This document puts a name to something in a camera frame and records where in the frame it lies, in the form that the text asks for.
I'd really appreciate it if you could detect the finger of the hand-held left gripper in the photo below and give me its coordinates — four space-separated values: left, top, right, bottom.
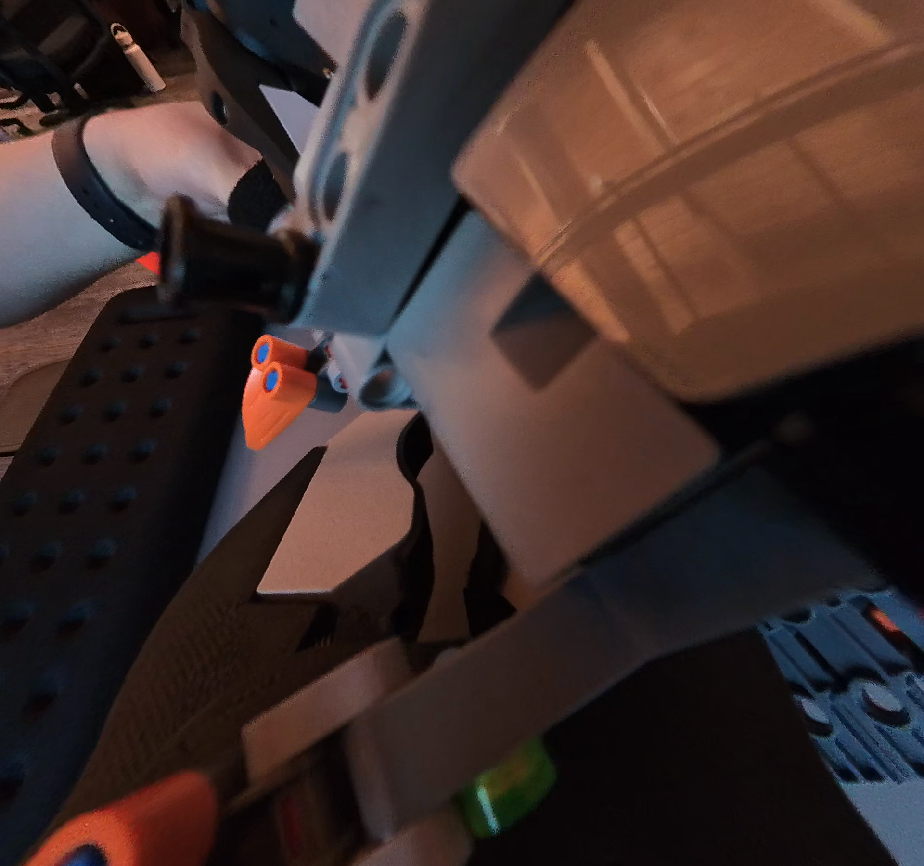
257 82 323 161

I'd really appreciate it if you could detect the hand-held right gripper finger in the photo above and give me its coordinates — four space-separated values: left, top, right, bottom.
255 410 436 600

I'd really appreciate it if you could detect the grey orange building-block toy robot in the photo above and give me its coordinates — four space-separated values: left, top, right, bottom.
22 0 924 866

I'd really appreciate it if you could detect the person's left forearm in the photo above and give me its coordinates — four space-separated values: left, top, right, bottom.
0 147 141 329

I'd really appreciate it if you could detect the person's left hand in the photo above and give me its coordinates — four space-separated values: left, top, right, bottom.
81 102 259 224

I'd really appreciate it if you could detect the white water bottle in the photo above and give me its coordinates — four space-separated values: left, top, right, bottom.
108 23 168 94

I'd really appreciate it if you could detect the black wristband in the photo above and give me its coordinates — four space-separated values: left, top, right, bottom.
52 114 161 252

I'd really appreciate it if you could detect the black perforated mat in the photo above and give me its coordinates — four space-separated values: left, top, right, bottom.
0 287 279 834

